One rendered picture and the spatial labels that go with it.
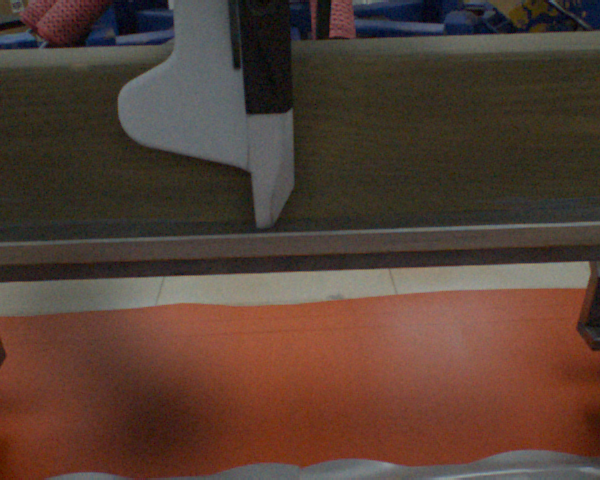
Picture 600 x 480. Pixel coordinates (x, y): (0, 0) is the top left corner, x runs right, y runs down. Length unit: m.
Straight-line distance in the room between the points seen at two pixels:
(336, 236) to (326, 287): 0.18
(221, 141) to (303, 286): 0.22
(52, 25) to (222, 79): 0.67
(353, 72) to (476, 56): 0.04
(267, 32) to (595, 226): 0.15
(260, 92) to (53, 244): 0.10
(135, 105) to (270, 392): 0.18
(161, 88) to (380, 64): 0.08
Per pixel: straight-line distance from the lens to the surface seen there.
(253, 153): 0.20
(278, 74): 0.18
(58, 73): 0.23
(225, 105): 0.20
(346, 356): 0.35
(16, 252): 0.25
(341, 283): 0.41
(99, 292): 0.43
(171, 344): 0.37
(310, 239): 0.22
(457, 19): 0.88
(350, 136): 0.22
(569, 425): 0.34
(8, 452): 0.34
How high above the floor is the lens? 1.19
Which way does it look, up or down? 30 degrees down
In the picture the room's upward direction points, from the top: 2 degrees counter-clockwise
